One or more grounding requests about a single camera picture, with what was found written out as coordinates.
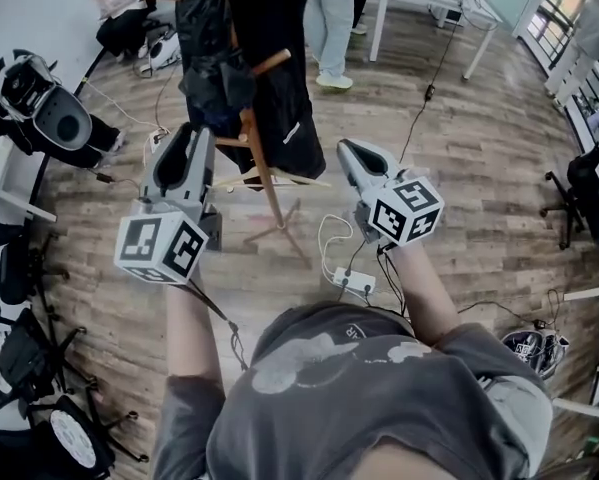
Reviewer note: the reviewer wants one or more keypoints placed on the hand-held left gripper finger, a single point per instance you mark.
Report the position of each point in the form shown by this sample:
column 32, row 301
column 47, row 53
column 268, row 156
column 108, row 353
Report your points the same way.
column 151, row 178
column 201, row 168

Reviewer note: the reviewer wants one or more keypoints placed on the office chair with patterned cushion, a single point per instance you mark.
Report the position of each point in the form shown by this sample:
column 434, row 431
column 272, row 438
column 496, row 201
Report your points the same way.
column 71, row 435

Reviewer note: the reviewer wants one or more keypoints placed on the black jacket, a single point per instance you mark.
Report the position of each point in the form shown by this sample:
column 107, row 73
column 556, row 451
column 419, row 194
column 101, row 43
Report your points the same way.
column 284, row 108

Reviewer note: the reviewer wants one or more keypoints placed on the grey wearable backpack rig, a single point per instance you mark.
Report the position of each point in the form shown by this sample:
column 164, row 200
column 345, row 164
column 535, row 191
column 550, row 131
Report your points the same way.
column 61, row 118

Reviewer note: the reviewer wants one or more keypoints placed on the white framed glass window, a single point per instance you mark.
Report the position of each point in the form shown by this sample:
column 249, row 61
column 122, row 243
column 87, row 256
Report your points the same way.
column 554, row 13

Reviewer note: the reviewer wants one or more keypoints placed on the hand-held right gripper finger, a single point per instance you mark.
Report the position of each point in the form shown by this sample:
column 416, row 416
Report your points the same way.
column 386, row 160
column 354, row 170

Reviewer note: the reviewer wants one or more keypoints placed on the person's left forearm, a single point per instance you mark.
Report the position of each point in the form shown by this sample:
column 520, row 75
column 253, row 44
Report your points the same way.
column 189, row 333

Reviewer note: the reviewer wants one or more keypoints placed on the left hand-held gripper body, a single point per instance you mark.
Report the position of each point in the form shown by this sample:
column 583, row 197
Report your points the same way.
column 154, row 243

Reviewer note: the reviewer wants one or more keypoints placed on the brown wooden coat rack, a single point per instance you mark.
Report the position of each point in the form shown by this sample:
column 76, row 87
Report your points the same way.
column 270, row 188

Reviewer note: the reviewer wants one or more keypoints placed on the person's right forearm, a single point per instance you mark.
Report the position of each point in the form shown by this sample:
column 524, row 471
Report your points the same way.
column 424, row 293

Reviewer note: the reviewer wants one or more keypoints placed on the black office chair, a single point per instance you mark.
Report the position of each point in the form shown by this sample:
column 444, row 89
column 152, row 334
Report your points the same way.
column 9, row 268
column 24, row 363
column 584, row 183

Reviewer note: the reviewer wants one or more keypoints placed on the person's grey t-shirt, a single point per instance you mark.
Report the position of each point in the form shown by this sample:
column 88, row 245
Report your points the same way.
column 354, row 408

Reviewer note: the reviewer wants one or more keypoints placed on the small white desk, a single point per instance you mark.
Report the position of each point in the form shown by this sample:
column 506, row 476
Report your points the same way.
column 9, row 188

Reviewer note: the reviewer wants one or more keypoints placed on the small white power strip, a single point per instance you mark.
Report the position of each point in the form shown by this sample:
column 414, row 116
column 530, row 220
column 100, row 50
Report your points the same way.
column 157, row 141

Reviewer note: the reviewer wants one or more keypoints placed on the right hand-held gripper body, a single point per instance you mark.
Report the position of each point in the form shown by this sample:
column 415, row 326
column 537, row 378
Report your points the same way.
column 404, row 213

